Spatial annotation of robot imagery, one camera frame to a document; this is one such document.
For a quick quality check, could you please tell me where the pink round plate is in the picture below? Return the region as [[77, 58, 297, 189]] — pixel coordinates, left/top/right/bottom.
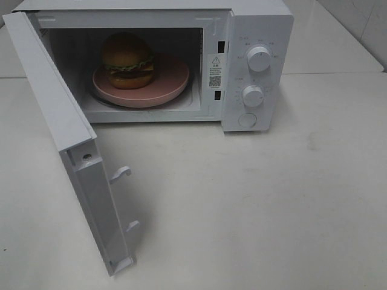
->
[[93, 54, 190, 109]]

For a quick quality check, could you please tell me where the white warning label sticker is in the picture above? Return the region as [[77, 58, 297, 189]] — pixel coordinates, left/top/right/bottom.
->
[[207, 54, 224, 89]]

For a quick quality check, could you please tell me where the glass microwave turntable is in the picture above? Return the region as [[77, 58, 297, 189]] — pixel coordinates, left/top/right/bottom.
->
[[89, 88, 194, 111]]

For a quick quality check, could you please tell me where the white lower microwave knob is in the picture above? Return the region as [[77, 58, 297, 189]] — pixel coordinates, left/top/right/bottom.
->
[[242, 85, 264, 108]]

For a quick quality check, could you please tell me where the burger with sesame bun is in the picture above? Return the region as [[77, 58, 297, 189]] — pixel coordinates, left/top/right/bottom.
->
[[101, 32, 155, 89]]

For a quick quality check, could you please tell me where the white microwave oven body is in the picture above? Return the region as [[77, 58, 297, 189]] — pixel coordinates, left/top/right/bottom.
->
[[10, 1, 294, 132]]

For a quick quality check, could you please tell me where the round white door button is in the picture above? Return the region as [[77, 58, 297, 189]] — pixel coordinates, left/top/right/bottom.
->
[[238, 113, 257, 127]]

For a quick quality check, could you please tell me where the white upper microwave knob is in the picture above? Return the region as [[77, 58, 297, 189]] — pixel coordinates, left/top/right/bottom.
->
[[247, 45, 272, 73]]

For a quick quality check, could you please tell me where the white microwave knob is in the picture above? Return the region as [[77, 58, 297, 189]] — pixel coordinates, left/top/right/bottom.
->
[[247, 45, 272, 73], [242, 85, 264, 108]]

